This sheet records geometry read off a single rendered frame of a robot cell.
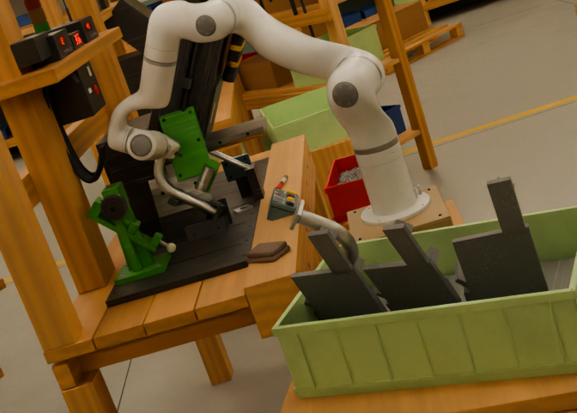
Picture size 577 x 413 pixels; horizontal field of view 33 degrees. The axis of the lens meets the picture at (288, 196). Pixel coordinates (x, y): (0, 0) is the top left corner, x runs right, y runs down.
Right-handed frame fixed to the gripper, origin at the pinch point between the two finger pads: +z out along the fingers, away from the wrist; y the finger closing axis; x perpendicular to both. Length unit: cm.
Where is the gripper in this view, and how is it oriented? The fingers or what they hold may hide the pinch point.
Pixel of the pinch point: (167, 145)
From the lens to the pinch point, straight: 301.0
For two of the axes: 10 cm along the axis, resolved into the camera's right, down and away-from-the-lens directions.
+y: -8.7, -4.8, 0.7
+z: 1.1, -0.5, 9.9
